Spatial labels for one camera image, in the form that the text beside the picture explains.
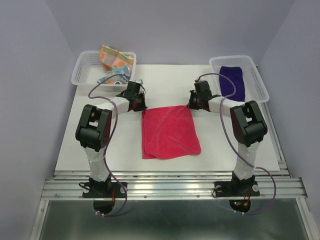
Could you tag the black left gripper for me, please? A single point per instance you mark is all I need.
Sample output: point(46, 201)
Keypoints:
point(143, 106)

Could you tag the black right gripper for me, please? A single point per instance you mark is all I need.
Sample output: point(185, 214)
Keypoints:
point(190, 104)

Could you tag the light blue patterned towel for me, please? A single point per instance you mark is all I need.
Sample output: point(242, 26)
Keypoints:
point(117, 76)

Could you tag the pink towel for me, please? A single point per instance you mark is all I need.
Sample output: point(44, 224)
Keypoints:
point(168, 132)

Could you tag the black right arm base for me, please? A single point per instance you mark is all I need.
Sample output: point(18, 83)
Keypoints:
point(239, 190)

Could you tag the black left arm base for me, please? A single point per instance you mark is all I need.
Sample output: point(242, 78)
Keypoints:
point(104, 195)

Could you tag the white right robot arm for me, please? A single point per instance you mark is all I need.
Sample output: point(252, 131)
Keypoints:
point(248, 124)

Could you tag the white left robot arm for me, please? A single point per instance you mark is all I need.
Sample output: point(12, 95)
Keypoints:
point(97, 125)

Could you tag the orange dotted patterned towel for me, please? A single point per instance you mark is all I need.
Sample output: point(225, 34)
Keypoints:
point(112, 59)

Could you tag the white right plastic basket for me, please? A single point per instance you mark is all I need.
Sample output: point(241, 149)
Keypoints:
point(253, 84)

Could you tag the white plastic basket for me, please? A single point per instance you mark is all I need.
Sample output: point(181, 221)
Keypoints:
point(253, 84)
point(89, 69)

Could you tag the white left plastic basket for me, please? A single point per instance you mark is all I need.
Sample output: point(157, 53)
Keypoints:
point(89, 69)

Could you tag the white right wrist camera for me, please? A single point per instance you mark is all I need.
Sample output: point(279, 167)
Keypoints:
point(198, 80)

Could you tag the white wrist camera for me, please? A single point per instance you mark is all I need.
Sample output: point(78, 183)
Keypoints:
point(198, 80)
point(139, 81)

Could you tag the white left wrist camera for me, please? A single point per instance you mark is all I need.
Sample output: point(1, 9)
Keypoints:
point(139, 81)

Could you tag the aluminium mounting rail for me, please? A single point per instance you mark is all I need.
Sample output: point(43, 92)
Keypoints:
point(172, 185)

